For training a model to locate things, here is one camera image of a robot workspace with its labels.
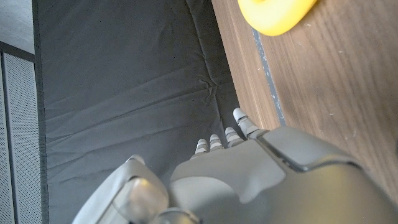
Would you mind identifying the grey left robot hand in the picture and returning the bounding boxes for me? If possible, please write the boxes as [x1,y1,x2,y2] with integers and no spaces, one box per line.
[73,107,398,224]

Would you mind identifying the yellow toy banana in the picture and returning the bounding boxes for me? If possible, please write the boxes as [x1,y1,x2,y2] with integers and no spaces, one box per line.
[237,0,318,37]

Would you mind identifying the black floor mat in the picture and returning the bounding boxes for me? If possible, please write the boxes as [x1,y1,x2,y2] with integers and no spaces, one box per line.
[32,0,249,224]

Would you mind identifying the grey perforated metal panel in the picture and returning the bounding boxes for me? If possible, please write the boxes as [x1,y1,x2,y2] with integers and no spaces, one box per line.
[0,51,44,224]

